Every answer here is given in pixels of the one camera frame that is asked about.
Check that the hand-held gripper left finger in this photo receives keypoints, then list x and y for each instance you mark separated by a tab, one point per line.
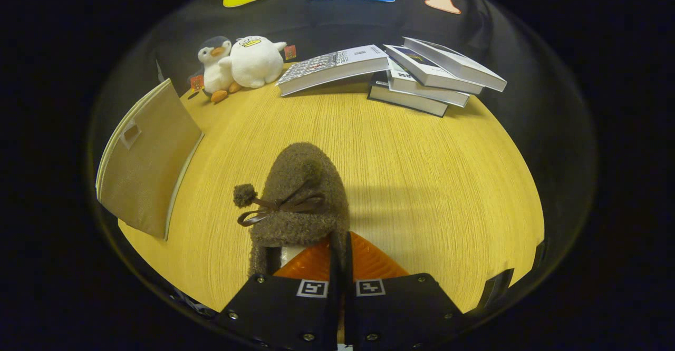
334	298

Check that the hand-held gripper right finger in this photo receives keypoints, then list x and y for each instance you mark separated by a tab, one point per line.
349	298

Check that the brown fuzzy shoe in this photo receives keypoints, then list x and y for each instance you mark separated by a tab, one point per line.
300	172

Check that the beige fabric storage box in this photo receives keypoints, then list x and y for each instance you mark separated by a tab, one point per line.
147	166

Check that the white paperback book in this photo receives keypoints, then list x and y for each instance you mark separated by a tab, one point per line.
422	91

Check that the patterned cover white book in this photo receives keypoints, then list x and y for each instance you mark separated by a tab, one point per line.
337	66

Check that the white duck plush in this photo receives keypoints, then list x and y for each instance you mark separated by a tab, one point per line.
256	64

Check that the grey white penguin plush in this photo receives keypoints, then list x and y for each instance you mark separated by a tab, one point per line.
216	74

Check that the white thick book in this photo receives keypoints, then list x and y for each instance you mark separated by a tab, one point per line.
459	64

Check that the black backdrop cloth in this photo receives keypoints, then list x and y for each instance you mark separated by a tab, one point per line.
337	24

